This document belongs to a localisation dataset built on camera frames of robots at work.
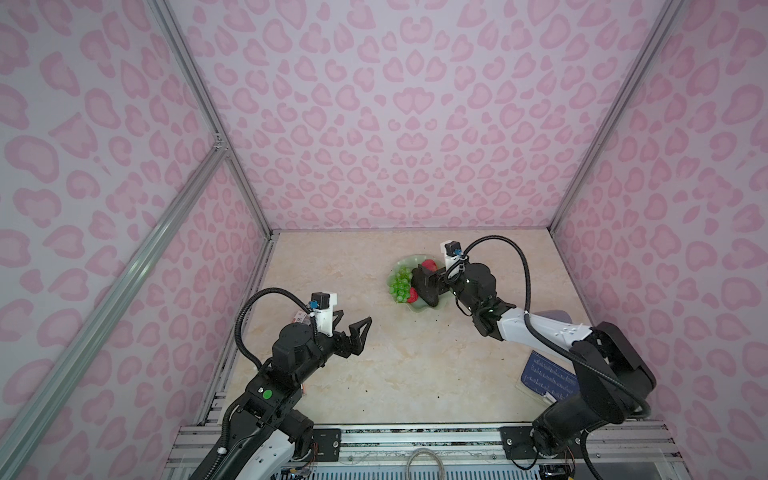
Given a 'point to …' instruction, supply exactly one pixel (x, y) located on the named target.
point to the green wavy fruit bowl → (420, 305)
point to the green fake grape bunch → (400, 287)
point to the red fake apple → (413, 295)
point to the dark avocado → (427, 285)
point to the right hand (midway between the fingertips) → (436, 256)
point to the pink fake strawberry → (430, 265)
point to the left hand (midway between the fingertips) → (357, 312)
